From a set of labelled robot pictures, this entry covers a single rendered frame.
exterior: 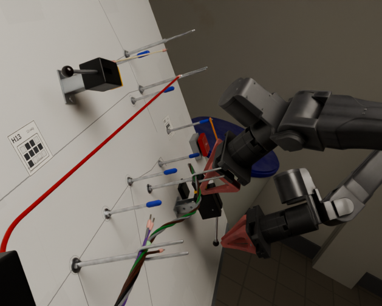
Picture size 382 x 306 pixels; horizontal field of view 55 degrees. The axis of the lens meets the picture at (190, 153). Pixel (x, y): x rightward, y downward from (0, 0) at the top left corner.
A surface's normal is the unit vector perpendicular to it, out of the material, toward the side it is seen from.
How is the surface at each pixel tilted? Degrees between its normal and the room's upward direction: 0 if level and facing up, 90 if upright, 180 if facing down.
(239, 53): 90
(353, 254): 90
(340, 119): 54
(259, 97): 47
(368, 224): 90
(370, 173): 42
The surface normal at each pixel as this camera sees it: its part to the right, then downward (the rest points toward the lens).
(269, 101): 0.44, -0.12
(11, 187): 0.92, -0.23
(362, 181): 0.17, -0.49
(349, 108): -0.47, -0.57
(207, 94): -0.31, 0.34
